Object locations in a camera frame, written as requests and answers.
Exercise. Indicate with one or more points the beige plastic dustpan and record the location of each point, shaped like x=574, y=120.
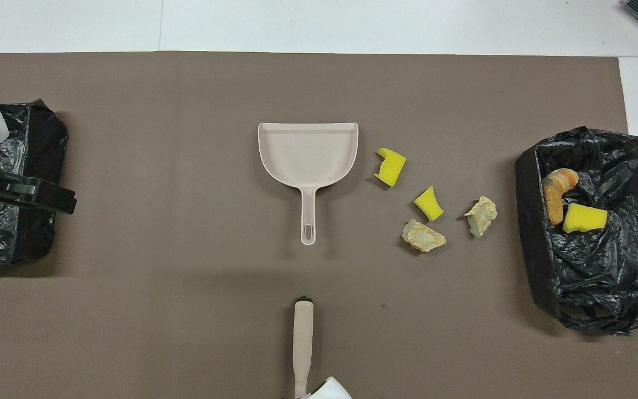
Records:
x=308, y=155

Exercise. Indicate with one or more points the beige hand brush black bristles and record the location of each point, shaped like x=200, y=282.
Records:
x=303, y=332

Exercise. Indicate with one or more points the notched yellow-green sponge piece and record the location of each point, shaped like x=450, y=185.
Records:
x=392, y=169

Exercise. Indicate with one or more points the beige foam chunk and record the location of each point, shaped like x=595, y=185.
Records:
x=423, y=237
x=562, y=178
x=482, y=215

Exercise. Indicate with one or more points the small yellow sponge piece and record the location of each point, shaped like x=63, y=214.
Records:
x=428, y=204

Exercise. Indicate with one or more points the brown bread-like piece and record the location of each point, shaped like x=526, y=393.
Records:
x=554, y=208

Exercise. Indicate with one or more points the chunky yellow sponge piece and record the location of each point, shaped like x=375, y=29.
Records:
x=582, y=219

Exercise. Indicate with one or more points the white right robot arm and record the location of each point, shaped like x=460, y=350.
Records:
x=330, y=389

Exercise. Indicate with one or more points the black bag lined bin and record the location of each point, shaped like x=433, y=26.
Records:
x=601, y=277
x=42, y=144

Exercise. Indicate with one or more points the brown paper table mat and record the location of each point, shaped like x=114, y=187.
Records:
x=130, y=111

